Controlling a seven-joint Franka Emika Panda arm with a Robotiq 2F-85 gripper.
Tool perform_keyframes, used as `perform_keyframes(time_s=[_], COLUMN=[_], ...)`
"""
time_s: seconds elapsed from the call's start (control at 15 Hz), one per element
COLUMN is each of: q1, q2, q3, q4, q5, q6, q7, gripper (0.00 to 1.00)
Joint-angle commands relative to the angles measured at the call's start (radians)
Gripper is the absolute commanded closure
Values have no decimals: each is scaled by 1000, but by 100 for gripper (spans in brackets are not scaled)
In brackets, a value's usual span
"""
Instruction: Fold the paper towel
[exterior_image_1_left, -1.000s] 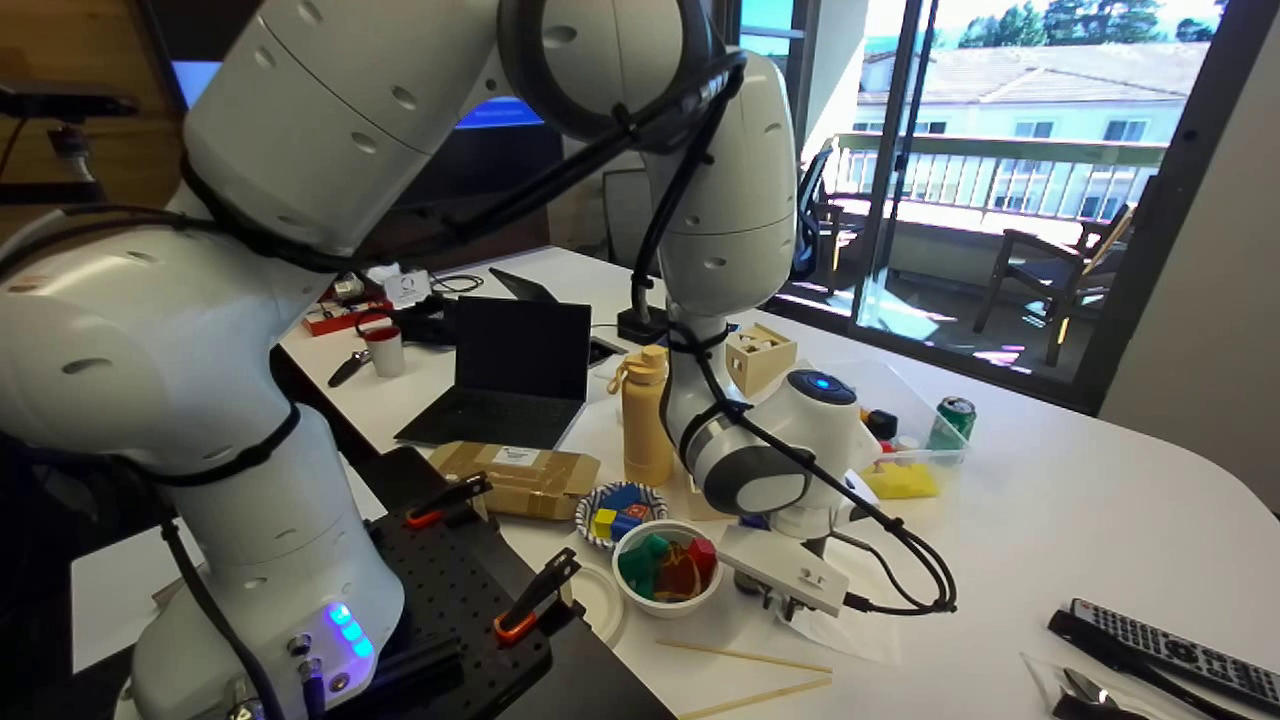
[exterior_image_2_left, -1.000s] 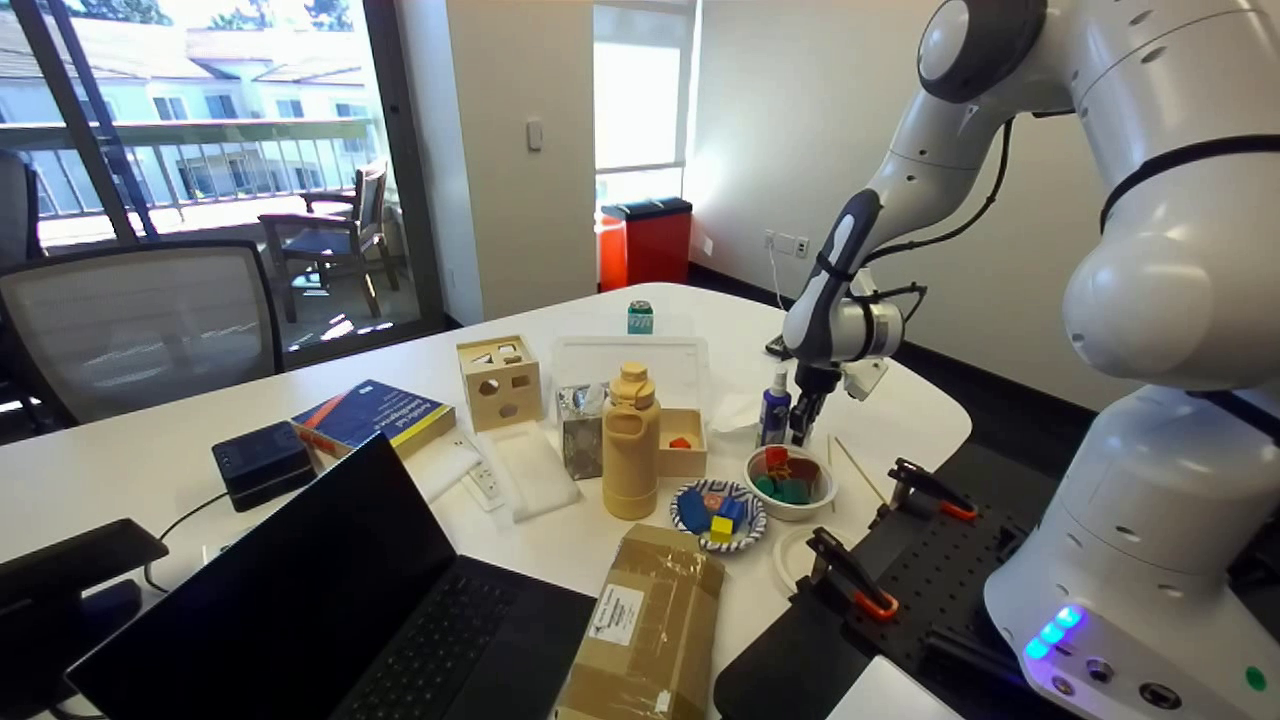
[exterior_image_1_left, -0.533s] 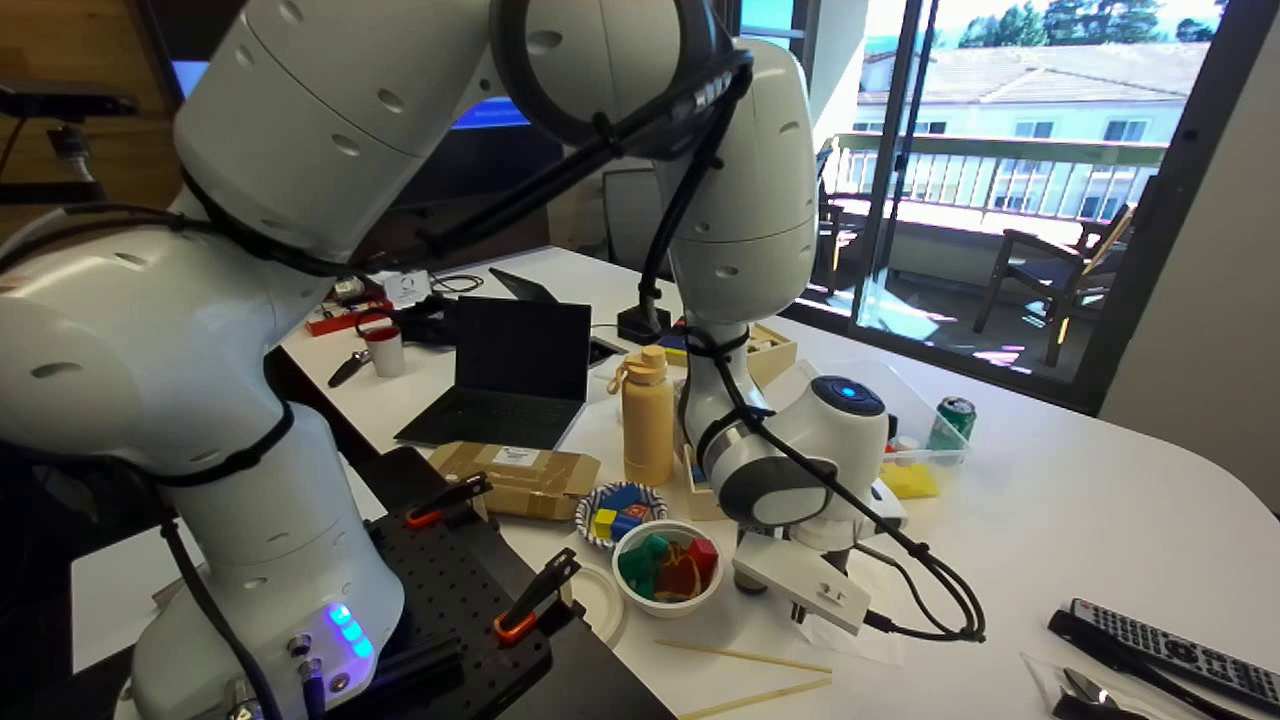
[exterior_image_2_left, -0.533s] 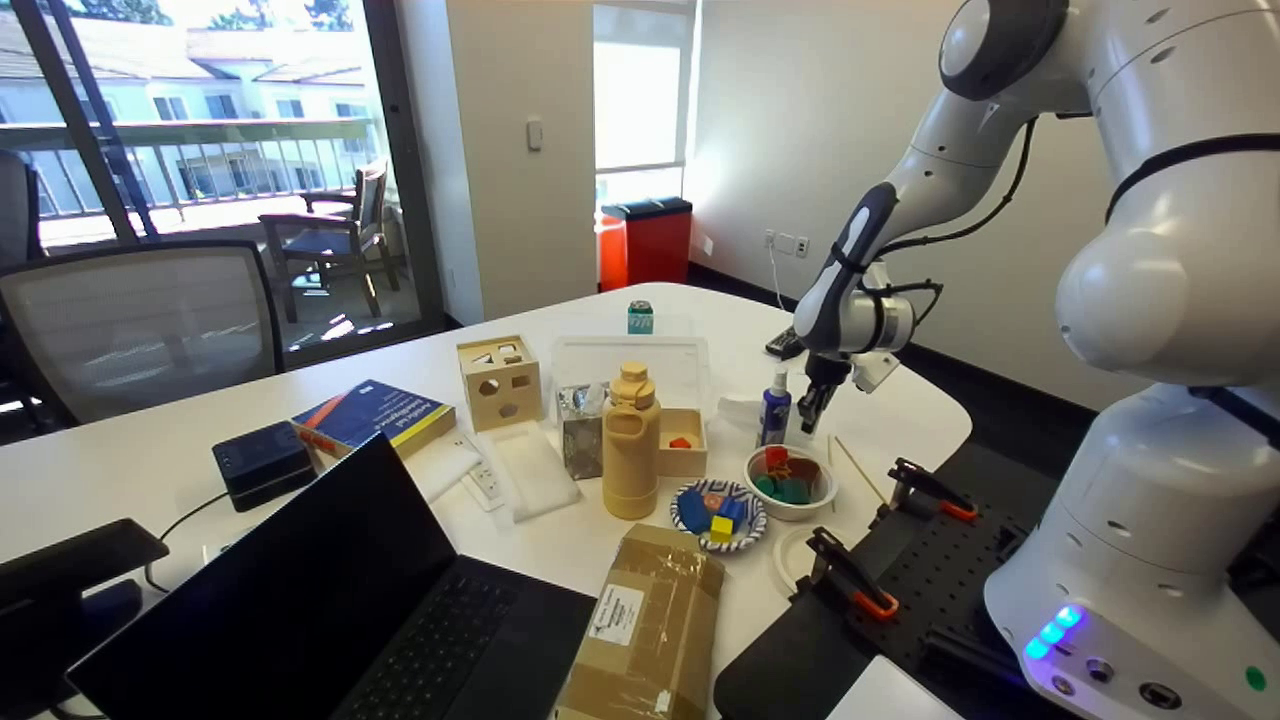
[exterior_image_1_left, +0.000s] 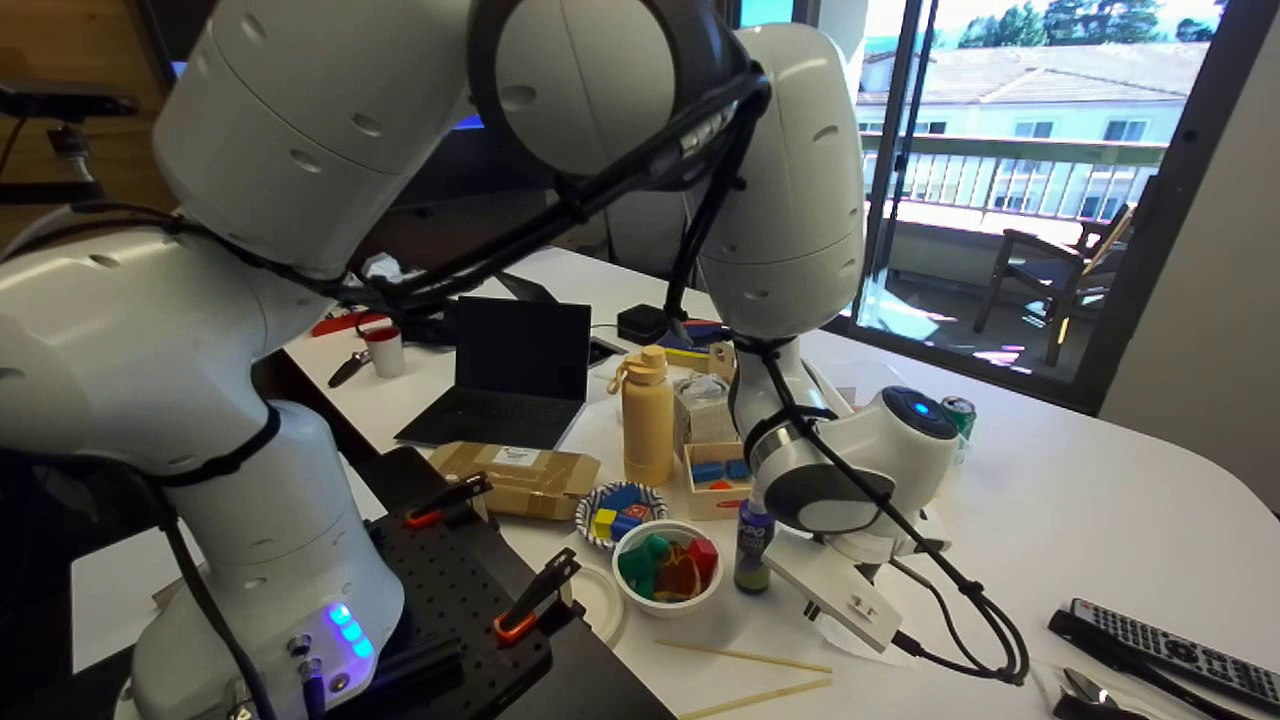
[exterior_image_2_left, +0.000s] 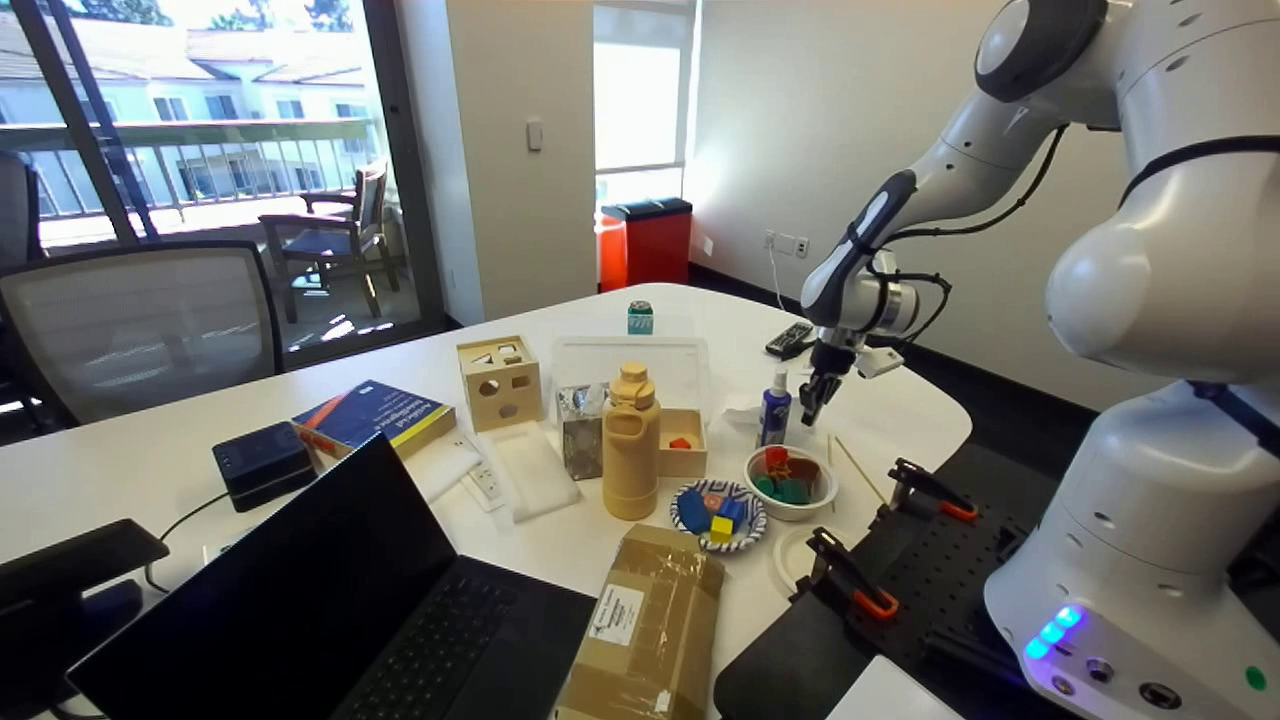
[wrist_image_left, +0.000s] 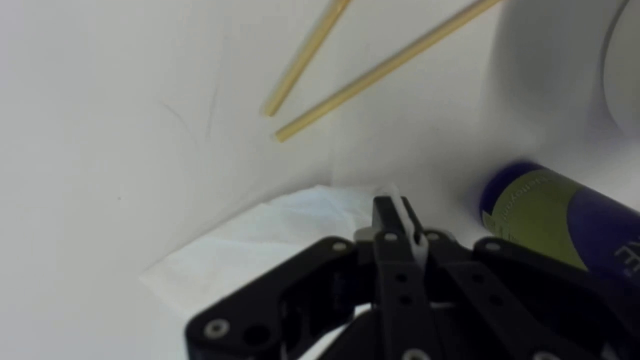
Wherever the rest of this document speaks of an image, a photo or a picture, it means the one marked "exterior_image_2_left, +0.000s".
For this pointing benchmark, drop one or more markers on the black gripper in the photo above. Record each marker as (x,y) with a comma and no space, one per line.
(843,360)

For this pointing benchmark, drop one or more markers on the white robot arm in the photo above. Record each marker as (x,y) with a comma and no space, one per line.
(1172,533)

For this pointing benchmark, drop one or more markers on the blue sanitizer bottle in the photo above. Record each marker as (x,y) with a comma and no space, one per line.
(773,419)

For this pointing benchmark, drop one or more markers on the black remote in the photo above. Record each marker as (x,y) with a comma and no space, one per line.
(784,341)

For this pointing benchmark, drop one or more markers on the red toy block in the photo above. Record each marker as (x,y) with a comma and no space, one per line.
(773,460)

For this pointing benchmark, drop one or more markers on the wooden chopstick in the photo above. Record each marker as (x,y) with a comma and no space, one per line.
(860,470)

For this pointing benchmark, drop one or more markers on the green toy block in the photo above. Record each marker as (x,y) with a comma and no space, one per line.
(789,491)

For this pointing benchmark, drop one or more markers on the white bowl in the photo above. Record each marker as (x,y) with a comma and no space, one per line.
(789,505)

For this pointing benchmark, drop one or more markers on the black orange clamp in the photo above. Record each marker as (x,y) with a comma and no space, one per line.
(847,575)
(924,480)

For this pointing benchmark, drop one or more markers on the colourful bowl of items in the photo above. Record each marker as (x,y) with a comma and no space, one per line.
(753,525)

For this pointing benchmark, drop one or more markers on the small open wooden box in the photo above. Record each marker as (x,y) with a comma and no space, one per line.
(682,460)

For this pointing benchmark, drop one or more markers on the yellow toy block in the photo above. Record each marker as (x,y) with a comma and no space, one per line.
(723,528)

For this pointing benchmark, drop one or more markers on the blue toy block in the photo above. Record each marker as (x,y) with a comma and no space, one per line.
(692,508)

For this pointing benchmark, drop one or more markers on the small teal jar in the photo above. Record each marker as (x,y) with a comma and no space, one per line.
(641,317)

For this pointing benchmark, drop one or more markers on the black mounting board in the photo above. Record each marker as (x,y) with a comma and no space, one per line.
(932,565)

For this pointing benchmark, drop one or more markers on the red bin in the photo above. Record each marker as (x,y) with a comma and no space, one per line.
(663,247)

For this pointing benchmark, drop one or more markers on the clear glass jar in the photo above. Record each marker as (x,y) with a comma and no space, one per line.
(580,446)

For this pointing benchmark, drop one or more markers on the orange bin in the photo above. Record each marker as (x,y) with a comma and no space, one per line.
(613,254)

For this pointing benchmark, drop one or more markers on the brown cardboard box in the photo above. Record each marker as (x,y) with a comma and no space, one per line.
(654,626)

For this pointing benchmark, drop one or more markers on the white plastic packet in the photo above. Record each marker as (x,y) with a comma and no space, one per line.
(528,473)

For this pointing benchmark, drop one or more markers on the white card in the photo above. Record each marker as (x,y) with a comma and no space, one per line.
(888,695)

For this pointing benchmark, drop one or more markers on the wooden shape sorter box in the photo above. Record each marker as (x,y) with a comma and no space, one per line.
(506,390)

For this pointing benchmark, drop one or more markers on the narrow window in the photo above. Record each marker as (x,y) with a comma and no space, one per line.
(641,94)

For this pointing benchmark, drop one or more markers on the white paper sheet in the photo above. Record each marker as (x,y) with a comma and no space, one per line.
(444,470)

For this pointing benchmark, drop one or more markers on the blue book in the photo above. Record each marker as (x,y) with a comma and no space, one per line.
(372,411)

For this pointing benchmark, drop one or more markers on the dark patio chair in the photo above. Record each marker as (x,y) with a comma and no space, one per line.
(360,214)

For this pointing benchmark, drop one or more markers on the black square box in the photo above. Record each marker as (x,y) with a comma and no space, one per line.
(260,460)

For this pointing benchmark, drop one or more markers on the black laptop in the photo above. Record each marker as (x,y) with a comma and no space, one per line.
(293,600)

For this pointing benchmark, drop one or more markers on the glass patio door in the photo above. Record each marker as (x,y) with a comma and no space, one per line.
(226,132)

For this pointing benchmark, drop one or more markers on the grey mesh office chair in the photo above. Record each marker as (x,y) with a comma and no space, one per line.
(133,325)

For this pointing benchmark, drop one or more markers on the black phone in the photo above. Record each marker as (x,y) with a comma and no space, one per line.
(82,548)

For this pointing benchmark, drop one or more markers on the black stand base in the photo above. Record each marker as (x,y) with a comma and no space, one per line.
(53,647)

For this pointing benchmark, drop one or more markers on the dark office chair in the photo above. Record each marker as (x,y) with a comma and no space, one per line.
(19,206)

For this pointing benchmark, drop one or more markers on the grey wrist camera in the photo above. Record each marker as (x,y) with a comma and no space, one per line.
(881,360)

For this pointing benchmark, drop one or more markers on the white wall outlet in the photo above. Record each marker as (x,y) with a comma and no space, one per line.
(784,247)

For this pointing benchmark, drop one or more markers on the white light switch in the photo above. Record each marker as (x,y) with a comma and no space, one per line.
(533,132)

